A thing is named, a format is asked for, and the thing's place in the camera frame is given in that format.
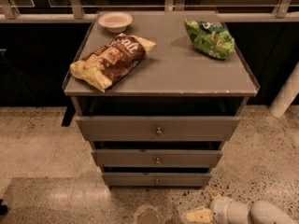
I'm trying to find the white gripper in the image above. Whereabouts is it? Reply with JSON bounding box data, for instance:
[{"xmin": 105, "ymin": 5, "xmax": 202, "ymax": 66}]
[{"xmin": 182, "ymin": 189, "xmax": 233, "ymax": 224}]

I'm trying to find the grey bottom drawer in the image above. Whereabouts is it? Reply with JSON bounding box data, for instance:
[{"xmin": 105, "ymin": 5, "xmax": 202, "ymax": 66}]
[{"xmin": 103, "ymin": 173, "xmax": 211, "ymax": 187}]

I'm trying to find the grey drawer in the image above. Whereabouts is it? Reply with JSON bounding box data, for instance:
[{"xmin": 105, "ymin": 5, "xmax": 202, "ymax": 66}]
[
  {"xmin": 77, "ymin": 116, "xmax": 239, "ymax": 142},
  {"xmin": 103, "ymin": 173, "xmax": 211, "ymax": 187},
  {"xmin": 92, "ymin": 149, "xmax": 222, "ymax": 168}
]

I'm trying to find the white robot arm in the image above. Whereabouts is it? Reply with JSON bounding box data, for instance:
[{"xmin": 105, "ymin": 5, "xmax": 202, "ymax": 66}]
[{"xmin": 181, "ymin": 64, "xmax": 299, "ymax": 224}]

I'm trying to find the grey middle drawer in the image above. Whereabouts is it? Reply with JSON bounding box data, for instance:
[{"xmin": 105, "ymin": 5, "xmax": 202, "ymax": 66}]
[{"xmin": 92, "ymin": 149, "xmax": 222, "ymax": 168}]

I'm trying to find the grey drawer cabinet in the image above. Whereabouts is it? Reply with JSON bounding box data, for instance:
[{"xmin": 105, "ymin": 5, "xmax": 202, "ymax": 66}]
[{"xmin": 64, "ymin": 11, "xmax": 259, "ymax": 177}]

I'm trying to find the grey top drawer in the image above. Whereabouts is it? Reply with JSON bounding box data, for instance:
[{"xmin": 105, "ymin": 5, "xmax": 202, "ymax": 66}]
[{"xmin": 77, "ymin": 116, "xmax": 239, "ymax": 142}]

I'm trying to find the green chip bag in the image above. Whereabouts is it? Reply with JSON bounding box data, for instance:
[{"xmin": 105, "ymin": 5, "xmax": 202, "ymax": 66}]
[{"xmin": 184, "ymin": 19, "xmax": 235, "ymax": 60}]

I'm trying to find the brown yellow chip bag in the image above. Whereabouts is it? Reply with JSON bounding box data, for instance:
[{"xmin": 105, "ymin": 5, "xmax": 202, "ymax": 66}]
[{"xmin": 70, "ymin": 33, "xmax": 156, "ymax": 92}]

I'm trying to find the black object at floor edge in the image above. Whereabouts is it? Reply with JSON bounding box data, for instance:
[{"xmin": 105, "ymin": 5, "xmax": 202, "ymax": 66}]
[{"xmin": 0, "ymin": 199, "xmax": 8, "ymax": 216}]

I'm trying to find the white paper bowl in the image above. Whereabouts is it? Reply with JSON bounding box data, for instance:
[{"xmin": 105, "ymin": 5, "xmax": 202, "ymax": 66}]
[{"xmin": 98, "ymin": 12, "xmax": 133, "ymax": 34}]

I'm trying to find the metal window railing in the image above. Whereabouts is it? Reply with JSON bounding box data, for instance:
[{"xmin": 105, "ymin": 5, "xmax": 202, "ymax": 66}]
[{"xmin": 0, "ymin": 0, "xmax": 299, "ymax": 22}]

